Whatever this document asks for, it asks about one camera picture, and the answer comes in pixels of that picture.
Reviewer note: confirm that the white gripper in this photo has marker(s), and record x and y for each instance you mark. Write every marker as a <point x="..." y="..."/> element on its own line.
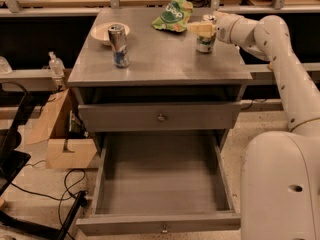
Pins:
<point x="226" y="28"/>

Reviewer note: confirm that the green white 7up can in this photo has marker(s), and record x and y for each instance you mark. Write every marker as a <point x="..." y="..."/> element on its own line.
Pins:
<point x="204" y="44"/>

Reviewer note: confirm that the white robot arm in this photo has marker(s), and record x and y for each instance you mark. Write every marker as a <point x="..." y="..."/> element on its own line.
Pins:
<point x="280" y="178"/>

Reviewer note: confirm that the closed grey upper drawer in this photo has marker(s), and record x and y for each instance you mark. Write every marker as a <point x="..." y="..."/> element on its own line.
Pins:
<point x="159" y="116"/>

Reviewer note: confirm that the silver blue energy drink can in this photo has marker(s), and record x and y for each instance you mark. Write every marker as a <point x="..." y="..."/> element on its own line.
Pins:
<point x="118" y="41"/>

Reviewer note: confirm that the grey wooden drawer cabinet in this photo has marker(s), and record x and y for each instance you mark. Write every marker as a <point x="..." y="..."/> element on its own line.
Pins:
<point x="164" y="67"/>

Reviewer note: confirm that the open grey lower drawer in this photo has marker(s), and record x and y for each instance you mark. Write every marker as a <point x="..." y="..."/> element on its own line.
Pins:
<point x="160" y="182"/>

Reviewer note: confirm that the green chip bag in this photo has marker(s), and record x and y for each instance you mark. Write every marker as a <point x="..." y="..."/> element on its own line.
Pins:
<point x="174" y="17"/>

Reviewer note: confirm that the white ceramic bowl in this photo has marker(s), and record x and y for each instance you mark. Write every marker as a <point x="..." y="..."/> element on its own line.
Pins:
<point x="100" y="32"/>

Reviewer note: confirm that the clear plastic bottle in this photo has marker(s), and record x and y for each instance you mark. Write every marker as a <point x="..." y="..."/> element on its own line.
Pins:
<point x="56" y="65"/>

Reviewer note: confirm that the brown cardboard box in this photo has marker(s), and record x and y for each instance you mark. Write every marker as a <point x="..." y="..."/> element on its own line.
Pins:
<point x="63" y="149"/>

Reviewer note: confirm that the black chair frame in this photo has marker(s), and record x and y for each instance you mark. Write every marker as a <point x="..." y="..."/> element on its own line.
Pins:
<point x="13" y="161"/>

